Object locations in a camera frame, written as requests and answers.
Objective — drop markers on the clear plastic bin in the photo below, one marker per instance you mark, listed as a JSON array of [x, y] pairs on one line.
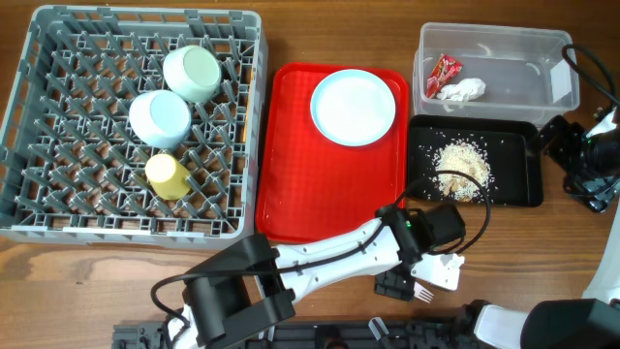
[[526, 78]]

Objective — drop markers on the rice food scraps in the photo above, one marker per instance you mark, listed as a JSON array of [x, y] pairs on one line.
[[447, 162]]

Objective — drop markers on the white plastic fork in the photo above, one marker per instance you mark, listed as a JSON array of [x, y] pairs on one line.
[[422, 294]]

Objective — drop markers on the yellow plastic cup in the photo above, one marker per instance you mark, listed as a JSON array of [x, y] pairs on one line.
[[167, 176]]

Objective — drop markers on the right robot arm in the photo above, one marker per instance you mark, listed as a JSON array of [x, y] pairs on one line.
[[592, 321]]

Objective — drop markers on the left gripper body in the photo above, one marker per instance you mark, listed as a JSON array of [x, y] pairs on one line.
[[392, 282]]

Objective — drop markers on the mint green bowl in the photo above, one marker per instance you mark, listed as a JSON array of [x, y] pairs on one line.
[[193, 73]]

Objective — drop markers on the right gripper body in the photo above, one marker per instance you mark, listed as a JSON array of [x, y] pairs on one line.
[[597, 187]]

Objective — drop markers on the large pale blue plate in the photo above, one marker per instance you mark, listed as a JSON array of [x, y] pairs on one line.
[[352, 107]]

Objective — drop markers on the red sauce packet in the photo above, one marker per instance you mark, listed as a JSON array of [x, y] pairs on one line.
[[445, 69]]

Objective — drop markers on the red plastic tray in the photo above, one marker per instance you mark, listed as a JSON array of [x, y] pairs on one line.
[[312, 188]]

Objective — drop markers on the grey dishwasher rack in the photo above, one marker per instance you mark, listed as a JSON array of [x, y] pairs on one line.
[[72, 168]]

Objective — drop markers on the clear plastic wrapper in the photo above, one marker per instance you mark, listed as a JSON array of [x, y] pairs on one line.
[[464, 91]]

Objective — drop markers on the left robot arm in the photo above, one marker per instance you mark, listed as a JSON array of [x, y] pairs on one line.
[[252, 285]]

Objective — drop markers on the black waste tray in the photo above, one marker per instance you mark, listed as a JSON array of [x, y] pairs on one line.
[[515, 177]]

